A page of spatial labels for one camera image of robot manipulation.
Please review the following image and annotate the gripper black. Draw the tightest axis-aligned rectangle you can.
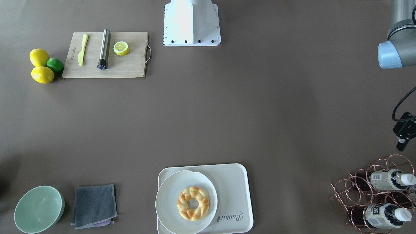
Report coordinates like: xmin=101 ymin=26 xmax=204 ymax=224
xmin=393 ymin=112 xmax=416 ymax=152

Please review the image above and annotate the tea bottle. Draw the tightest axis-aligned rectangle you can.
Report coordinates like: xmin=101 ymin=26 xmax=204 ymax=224
xmin=352 ymin=169 xmax=416 ymax=191

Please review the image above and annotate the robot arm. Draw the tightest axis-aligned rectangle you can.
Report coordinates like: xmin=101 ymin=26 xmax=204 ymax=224
xmin=378 ymin=0 xmax=416 ymax=152

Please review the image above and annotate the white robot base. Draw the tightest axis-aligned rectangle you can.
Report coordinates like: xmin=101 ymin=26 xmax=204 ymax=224
xmin=162 ymin=0 xmax=221 ymax=46

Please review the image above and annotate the white serving tray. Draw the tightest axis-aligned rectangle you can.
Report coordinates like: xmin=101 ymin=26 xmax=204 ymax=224
xmin=157 ymin=163 xmax=254 ymax=234

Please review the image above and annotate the white round plate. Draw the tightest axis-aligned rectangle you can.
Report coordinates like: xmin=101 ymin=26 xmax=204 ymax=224
xmin=155 ymin=170 xmax=217 ymax=234

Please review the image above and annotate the wooden cutting board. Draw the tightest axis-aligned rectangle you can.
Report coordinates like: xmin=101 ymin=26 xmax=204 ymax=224
xmin=62 ymin=32 xmax=149 ymax=79

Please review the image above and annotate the half lemon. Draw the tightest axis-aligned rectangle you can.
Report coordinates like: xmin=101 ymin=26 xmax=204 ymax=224
xmin=113 ymin=41 xmax=129 ymax=56

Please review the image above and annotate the steel muddler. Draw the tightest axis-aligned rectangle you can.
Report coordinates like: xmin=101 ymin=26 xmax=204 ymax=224
xmin=97 ymin=29 xmax=110 ymax=70

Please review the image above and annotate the grey folded cloth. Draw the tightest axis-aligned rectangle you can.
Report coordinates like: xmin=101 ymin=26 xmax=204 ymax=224
xmin=71 ymin=184 xmax=118 ymax=229

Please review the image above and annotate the yellow plastic knife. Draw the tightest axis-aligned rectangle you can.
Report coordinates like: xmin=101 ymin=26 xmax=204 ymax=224
xmin=78 ymin=33 xmax=89 ymax=66

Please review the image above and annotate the green lime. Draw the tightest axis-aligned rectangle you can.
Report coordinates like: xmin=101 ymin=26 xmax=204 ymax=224
xmin=46 ymin=58 xmax=64 ymax=73

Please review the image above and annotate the lower yellow lemon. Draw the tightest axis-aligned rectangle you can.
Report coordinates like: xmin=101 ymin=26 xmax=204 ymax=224
xmin=31 ymin=66 xmax=55 ymax=84

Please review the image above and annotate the yellow lemon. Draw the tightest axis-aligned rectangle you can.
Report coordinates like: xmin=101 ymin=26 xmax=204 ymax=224
xmin=29 ymin=48 xmax=50 ymax=67
xmin=31 ymin=66 xmax=55 ymax=84

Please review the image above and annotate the green ceramic bowl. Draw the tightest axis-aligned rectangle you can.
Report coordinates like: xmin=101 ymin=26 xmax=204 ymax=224
xmin=14 ymin=186 xmax=65 ymax=234

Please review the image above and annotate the upper yellow lemon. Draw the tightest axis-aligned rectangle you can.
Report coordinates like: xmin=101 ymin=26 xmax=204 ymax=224
xmin=29 ymin=48 xmax=50 ymax=67

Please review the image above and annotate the copper wire bottle rack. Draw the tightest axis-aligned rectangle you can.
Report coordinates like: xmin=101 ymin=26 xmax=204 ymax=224
xmin=329 ymin=154 xmax=415 ymax=234

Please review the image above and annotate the braided ring bread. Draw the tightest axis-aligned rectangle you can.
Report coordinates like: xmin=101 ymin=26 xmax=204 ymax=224
xmin=177 ymin=186 xmax=210 ymax=222

